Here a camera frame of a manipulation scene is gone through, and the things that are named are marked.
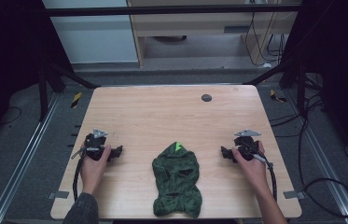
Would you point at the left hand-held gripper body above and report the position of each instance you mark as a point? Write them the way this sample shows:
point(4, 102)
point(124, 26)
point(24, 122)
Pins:
point(93, 145)

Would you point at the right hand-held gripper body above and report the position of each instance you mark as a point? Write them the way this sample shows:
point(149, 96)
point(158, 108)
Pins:
point(247, 145)

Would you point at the dark green hooded garment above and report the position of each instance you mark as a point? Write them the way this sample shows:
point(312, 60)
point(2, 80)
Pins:
point(176, 182)

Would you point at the person's left hand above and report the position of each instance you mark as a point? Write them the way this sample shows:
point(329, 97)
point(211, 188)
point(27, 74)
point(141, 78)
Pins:
point(92, 171)

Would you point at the person's right hand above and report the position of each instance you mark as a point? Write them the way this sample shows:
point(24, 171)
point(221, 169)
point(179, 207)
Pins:
point(252, 172)

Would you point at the yellow black striped tape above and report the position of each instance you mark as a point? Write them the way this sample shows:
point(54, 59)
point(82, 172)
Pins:
point(276, 96)
point(76, 100)

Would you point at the grey round table grommet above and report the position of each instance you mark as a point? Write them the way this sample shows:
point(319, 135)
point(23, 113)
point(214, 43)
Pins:
point(206, 98)

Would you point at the black metal stand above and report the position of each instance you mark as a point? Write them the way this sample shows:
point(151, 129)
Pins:
point(47, 84)
point(296, 77)

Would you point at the white cabinet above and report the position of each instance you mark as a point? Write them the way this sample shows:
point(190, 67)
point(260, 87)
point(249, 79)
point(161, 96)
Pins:
point(94, 37)

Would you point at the light wooden desk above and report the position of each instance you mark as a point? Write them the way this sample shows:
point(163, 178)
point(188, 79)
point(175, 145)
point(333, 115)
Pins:
point(193, 23)

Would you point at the black horizontal bar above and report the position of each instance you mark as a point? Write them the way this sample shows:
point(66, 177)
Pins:
point(162, 10)

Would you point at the grey metal table bracket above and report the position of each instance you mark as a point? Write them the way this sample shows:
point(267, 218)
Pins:
point(293, 195)
point(58, 195)

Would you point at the aluminium floor rail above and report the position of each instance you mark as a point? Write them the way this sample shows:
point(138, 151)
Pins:
point(22, 161)
point(324, 161)

